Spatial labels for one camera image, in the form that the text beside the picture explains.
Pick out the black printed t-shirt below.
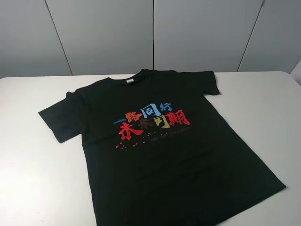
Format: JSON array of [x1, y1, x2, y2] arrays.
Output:
[[39, 70, 285, 226]]

